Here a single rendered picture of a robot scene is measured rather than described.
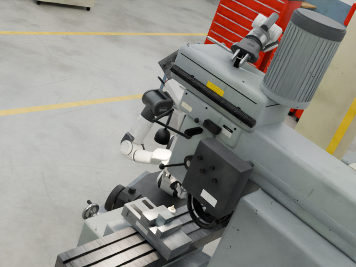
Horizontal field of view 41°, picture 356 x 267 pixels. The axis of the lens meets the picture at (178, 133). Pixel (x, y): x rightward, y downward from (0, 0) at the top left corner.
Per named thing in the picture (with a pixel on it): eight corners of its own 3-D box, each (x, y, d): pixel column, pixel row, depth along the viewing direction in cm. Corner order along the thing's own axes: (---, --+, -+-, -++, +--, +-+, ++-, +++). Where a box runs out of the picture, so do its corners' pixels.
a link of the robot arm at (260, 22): (242, 36, 209) (256, 22, 215) (263, 51, 208) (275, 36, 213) (251, 19, 199) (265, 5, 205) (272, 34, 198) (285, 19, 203)
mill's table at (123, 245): (53, 267, 210) (57, 254, 206) (224, 197, 300) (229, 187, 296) (83, 305, 198) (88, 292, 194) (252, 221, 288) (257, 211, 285)
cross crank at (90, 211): (76, 216, 283) (80, 201, 278) (91, 211, 292) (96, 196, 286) (91, 234, 275) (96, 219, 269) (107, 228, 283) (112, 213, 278)
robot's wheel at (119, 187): (116, 201, 340) (124, 179, 331) (122, 205, 339) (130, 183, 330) (100, 214, 323) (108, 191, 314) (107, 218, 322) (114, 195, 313)
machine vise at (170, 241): (120, 214, 241) (126, 197, 236) (141, 206, 252) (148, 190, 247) (167, 261, 224) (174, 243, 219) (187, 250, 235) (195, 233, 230)
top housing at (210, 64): (167, 76, 208) (178, 42, 200) (205, 73, 227) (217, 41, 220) (248, 135, 184) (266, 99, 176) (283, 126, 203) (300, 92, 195)
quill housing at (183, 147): (161, 170, 222) (184, 111, 208) (190, 161, 237) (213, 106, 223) (189, 195, 213) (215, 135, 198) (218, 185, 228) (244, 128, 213)
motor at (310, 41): (249, 85, 184) (284, 6, 169) (276, 82, 198) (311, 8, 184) (291, 112, 174) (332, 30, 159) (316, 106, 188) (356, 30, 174)
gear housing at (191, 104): (175, 107, 208) (183, 87, 204) (210, 102, 226) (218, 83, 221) (232, 150, 191) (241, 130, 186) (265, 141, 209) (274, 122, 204)
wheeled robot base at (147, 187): (151, 175, 378) (164, 140, 363) (208, 208, 365) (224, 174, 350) (107, 212, 323) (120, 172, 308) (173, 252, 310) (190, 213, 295)
